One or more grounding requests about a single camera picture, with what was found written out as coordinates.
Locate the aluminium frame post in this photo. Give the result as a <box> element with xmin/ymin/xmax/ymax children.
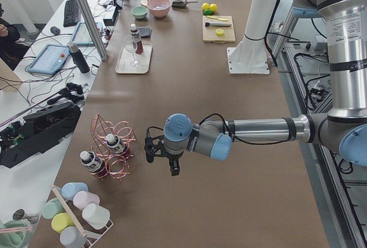
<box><xmin>76</xmin><ymin>0</ymin><xmax>108</xmax><ymax>61</ymax></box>

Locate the copper wire bottle basket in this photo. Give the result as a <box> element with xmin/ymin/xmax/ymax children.
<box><xmin>91</xmin><ymin>114</ymin><xmax>136</xmax><ymax>181</ymax></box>

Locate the grey folded cloth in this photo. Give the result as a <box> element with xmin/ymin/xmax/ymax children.
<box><xmin>138</xmin><ymin>27</ymin><xmax>152</xmax><ymax>38</ymax></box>

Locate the white cup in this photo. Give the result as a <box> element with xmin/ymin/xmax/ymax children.
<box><xmin>82</xmin><ymin>203</ymin><xmax>110</xmax><ymax>230</ymax></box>

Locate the teach pendant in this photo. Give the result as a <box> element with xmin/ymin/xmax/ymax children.
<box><xmin>26</xmin><ymin>44</ymin><xmax>70</xmax><ymax>75</ymax></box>
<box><xmin>71</xmin><ymin>22</ymin><xmax>94</xmax><ymax>47</ymax></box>

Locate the tea bottle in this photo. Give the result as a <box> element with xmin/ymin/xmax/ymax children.
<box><xmin>130</xmin><ymin>24</ymin><xmax>143</xmax><ymax>55</ymax></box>
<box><xmin>106</xmin><ymin>134</ymin><xmax>131</xmax><ymax>159</ymax></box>
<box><xmin>80</xmin><ymin>151</ymin><xmax>108</xmax><ymax>179</ymax></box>

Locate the black keyboard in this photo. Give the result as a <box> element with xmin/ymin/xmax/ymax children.
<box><xmin>63</xmin><ymin>0</ymin><xmax>80</xmax><ymax>27</ymax></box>

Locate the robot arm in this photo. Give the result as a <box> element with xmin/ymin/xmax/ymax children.
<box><xmin>159</xmin><ymin>0</ymin><xmax>366</xmax><ymax>175</ymax></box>

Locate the green cup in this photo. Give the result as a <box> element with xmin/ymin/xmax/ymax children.
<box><xmin>41</xmin><ymin>198</ymin><xmax>65</xmax><ymax>219</ymax></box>

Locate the cream serving tray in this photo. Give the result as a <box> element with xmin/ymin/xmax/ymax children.
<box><xmin>115</xmin><ymin>42</ymin><xmax>153</xmax><ymax>75</ymax></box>

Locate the clear wine glass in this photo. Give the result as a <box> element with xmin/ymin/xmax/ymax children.
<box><xmin>124</xmin><ymin>35</ymin><xmax>138</xmax><ymax>67</ymax></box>

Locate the teach pendant near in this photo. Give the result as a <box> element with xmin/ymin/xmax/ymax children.
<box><xmin>26</xmin><ymin>44</ymin><xmax>70</xmax><ymax>75</ymax></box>

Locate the black foam case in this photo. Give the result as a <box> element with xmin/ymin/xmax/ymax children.
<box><xmin>1</xmin><ymin>102</ymin><xmax>81</xmax><ymax>168</ymax></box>

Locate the pink cup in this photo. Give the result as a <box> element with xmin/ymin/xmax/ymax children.
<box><xmin>73</xmin><ymin>191</ymin><xmax>100</xmax><ymax>210</ymax></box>

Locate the blue cup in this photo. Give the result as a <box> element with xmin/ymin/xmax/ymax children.
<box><xmin>61</xmin><ymin>182</ymin><xmax>89</xmax><ymax>200</ymax></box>

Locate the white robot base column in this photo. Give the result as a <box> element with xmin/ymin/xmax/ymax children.
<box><xmin>227</xmin><ymin>0</ymin><xmax>280</xmax><ymax>74</ymax></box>

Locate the pink bowl with ice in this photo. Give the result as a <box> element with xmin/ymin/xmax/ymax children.
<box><xmin>147</xmin><ymin>0</ymin><xmax>171</xmax><ymax>18</ymax></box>

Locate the metal ice scoop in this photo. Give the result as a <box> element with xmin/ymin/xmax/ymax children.
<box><xmin>171</xmin><ymin>0</ymin><xmax>198</xmax><ymax>8</ymax></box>

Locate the grey cup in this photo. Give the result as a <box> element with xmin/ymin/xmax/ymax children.
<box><xmin>60</xmin><ymin>226</ymin><xmax>87</xmax><ymax>248</ymax></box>

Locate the wooden cutting board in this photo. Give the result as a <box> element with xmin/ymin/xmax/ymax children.
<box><xmin>202</xmin><ymin>15</ymin><xmax>236</xmax><ymax>43</ymax></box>

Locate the yellow plastic knife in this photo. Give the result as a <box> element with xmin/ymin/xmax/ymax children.
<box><xmin>206</xmin><ymin>15</ymin><xmax>228</xmax><ymax>21</ymax></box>

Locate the computer mouse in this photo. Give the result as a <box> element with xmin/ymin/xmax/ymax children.
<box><xmin>50</xmin><ymin>26</ymin><xmax>61</xmax><ymax>36</ymax></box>

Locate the yellow cup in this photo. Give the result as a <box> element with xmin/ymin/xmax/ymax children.
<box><xmin>51</xmin><ymin>212</ymin><xmax>75</xmax><ymax>234</ymax></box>

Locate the teach pendant far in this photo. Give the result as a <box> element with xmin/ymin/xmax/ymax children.
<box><xmin>71</xmin><ymin>22</ymin><xmax>94</xmax><ymax>47</ymax></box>

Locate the half lemon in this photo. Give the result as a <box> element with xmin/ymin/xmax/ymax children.
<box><xmin>215</xmin><ymin>28</ymin><xmax>224</xmax><ymax>36</ymax></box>

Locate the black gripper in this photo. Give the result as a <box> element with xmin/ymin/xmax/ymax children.
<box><xmin>165</xmin><ymin>152</ymin><xmax>183</xmax><ymax>176</ymax></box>

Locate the white cup rack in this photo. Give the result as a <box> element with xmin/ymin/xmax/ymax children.
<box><xmin>51</xmin><ymin>185</ymin><xmax>114</xmax><ymax>247</ymax></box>

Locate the steel jigger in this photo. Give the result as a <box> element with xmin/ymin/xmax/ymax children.
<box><xmin>12</xmin><ymin>209</ymin><xmax>40</xmax><ymax>224</ymax></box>

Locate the black thermos bottle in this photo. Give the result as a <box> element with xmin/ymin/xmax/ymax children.
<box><xmin>67</xmin><ymin>41</ymin><xmax>90</xmax><ymax>73</ymax></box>

